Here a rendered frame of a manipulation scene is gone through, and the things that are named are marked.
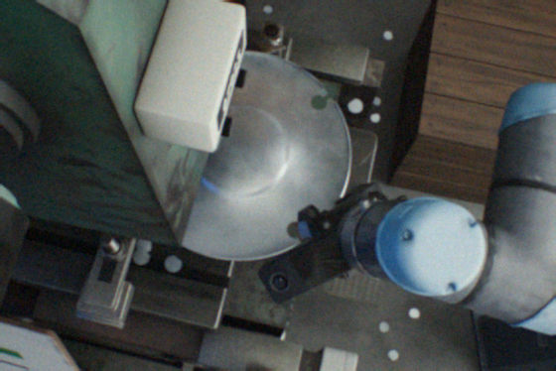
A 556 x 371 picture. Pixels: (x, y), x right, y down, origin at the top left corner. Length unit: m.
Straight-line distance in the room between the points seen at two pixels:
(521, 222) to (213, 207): 0.42
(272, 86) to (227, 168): 0.13
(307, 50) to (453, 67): 0.45
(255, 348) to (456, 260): 0.51
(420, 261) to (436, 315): 1.17
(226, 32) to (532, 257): 0.35
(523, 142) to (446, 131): 0.80
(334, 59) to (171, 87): 0.81
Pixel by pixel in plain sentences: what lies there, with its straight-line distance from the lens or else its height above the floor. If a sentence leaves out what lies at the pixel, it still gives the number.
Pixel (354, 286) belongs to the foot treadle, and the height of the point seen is 0.16.
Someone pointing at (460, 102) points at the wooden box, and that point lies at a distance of 1.49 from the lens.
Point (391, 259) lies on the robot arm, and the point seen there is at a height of 1.11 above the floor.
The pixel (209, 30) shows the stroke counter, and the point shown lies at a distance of 0.36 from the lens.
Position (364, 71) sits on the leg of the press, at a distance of 1.17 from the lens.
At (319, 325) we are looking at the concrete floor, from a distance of 1.67.
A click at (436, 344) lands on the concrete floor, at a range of 1.71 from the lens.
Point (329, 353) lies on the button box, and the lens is 1.03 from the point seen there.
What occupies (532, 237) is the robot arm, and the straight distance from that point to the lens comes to 0.62.
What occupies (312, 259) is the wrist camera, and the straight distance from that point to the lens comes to 0.73.
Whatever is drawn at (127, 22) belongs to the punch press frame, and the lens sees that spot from 0.32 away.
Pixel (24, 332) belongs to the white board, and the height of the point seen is 0.57.
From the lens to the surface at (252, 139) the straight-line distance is 0.92.
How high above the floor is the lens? 1.65
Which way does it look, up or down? 72 degrees down
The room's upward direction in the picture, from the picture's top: 6 degrees clockwise
